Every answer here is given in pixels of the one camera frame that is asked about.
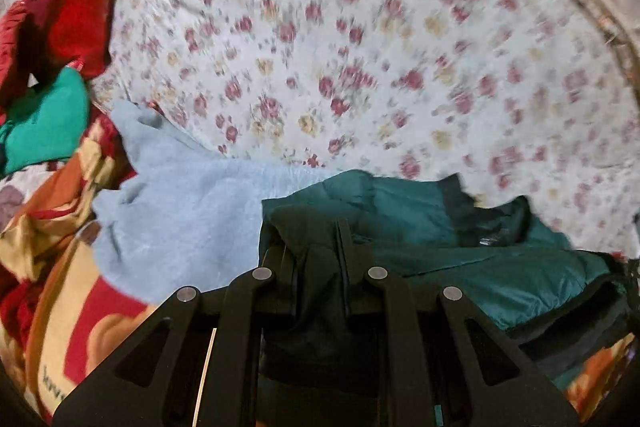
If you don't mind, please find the red garment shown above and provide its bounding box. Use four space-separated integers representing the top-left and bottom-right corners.
1 0 115 113

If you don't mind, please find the light blue fleece garment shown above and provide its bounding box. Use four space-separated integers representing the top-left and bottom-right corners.
92 101 333 303

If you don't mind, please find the bright green garment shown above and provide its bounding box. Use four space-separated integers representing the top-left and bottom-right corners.
1 67 90 178

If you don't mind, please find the orange red patterned blanket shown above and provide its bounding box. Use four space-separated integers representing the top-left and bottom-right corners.
1 109 155 423

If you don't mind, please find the green quilted puffer jacket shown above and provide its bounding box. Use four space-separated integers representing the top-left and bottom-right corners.
257 171 638 426

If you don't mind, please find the floral white bed quilt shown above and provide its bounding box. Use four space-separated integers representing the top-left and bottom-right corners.
91 0 639 257

